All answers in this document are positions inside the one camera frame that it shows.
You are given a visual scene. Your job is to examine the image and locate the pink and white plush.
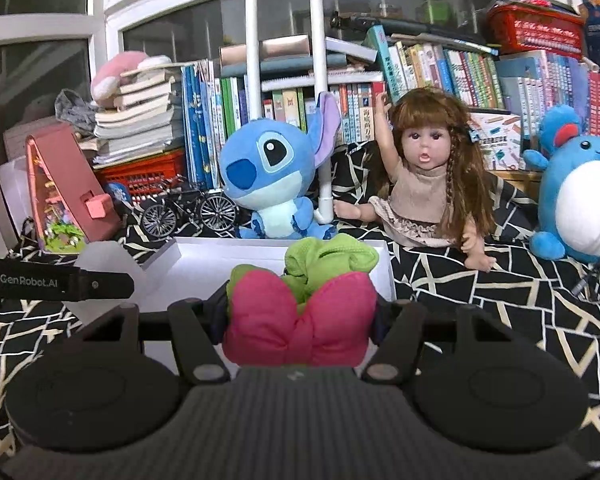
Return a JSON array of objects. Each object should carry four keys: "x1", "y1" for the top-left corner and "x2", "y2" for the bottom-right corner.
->
[{"x1": 90, "y1": 51, "x2": 173, "y2": 106}]

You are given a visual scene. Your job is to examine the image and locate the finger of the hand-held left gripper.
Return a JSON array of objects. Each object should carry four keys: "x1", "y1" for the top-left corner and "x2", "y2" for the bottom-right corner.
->
[{"x1": 77, "y1": 267, "x2": 135, "y2": 302}]

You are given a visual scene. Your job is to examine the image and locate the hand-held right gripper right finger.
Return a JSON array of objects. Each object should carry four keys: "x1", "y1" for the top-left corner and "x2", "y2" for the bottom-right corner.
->
[{"x1": 361, "y1": 292, "x2": 518, "y2": 386}]

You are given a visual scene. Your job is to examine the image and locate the pile of flat notebooks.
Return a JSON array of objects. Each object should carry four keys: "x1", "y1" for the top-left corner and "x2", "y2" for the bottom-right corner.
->
[{"x1": 219, "y1": 35, "x2": 385, "y2": 93}]

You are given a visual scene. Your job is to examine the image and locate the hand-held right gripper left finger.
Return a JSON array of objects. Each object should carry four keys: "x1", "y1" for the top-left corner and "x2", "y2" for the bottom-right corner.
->
[{"x1": 80, "y1": 281, "x2": 232, "y2": 386}]

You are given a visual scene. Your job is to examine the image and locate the grey cloth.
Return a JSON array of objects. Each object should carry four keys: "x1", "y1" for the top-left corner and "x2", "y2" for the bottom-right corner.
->
[{"x1": 55, "y1": 89, "x2": 98, "y2": 136}]

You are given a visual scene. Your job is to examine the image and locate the black miniature bicycle model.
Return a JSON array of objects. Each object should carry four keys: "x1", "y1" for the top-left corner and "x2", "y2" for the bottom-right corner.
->
[{"x1": 139, "y1": 175, "x2": 240, "y2": 240}]

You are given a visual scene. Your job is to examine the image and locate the black cables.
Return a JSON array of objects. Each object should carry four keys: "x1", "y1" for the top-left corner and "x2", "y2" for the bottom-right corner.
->
[{"x1": 572, "y1": 205, "x2": 600, "y2": 297}]

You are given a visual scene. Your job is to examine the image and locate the wooden box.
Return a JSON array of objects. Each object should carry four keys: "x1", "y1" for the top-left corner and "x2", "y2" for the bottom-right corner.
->
[{"x1": 487, "y1": 169, "x2": 545, "y2": 200}]

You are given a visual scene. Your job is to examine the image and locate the pink triangular dollhouse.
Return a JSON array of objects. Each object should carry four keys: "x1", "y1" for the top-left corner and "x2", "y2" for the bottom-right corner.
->
[{"x1": 24, "y1": 124, "x2": 123, "y2": 255}]

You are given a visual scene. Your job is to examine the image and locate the white printed label box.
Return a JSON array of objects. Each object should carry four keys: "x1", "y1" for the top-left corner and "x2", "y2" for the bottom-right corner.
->
[{"x1": 467, "y1": 109, "x2": 528, "y2": 172}]

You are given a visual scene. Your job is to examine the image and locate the pink and green plush bow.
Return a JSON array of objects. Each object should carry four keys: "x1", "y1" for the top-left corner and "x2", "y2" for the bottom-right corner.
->
[{"x1": 222, "y1": 234, "x2": 381, "y2": 367}]

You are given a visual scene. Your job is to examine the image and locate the blue alien plush toy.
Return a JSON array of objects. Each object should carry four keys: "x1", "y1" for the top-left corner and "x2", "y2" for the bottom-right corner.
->
[{"x1": 219, "y1": 91, "x2": 342, "y2": 241}]

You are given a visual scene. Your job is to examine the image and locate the white plastic pipe frame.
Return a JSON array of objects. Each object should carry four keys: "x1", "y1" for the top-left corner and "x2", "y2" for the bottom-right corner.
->
[{"x1": 243, "y1": 0, "x2": 337, "y2": 225}]

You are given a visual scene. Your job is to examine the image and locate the black patterned blanket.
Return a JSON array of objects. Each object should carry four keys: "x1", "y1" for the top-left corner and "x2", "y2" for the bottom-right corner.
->
[{"x1": 0, "y1": 140, "x2": 600, "y2": 466}]

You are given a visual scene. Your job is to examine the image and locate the brown-haired baby doll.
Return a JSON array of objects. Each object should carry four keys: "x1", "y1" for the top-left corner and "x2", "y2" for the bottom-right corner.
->
[{"x1": 332, "y1": 87, "x2": 498, "y2": 273}]

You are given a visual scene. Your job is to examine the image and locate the black telescopic stick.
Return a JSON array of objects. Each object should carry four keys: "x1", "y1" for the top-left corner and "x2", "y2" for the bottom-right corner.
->
[{"x1": 329, "y1": 12, "x2": 481, "y2": 43}]

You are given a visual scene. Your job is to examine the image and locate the round blue mouse plush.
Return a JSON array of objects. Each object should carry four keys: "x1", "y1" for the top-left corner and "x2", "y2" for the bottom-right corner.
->
[{"x1": 522, "y1": 105, "x2": 600, "y2": 277}]

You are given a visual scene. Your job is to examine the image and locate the stack of lying books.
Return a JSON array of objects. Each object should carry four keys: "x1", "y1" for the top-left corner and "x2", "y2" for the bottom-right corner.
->
[{"x1": 77, "y1": 67, "x2": 183, "y2": 168}]

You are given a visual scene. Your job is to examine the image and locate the white cardboard box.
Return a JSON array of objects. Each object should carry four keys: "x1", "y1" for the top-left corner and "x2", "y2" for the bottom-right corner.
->
[{"x1": 74, "y1": 236, "x2": 397, "y2": 376}]

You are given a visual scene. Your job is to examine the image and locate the red plastic basket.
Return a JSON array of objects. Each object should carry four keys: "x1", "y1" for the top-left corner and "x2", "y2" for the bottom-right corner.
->
[
  {"x1": 487, "y1": 2, "x2": 586, "y2": 61},
  {"x1": 94, "y1": 149, "x2": 188, "y2": 206}
]

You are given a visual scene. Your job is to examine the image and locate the row of standing books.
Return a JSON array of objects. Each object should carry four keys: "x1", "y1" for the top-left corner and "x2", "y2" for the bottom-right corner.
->
[{"x1": 180, "y1": 25, "x2": 600, "y2": 191}]

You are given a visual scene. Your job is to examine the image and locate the small blue round toy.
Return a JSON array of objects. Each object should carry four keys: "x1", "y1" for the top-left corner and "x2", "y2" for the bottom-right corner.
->
[{"x1": 104, "y1": 182, "x2": 132, "y2": 206}]

